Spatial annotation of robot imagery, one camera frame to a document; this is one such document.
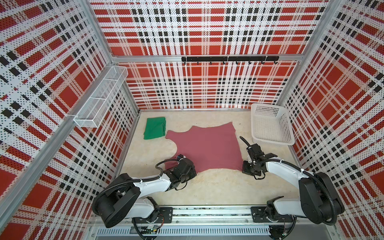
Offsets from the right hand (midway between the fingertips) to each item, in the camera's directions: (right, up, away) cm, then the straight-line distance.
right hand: (245, 172), depth 87 cm
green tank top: (-60, +26, +21) cm, 69 cm away
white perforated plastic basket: (+26, +27, +23) cm, 45 cm away
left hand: (-29, -1, 0) cm, 29 cm away
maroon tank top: (-21, +13, +11) cm, 27 cm away
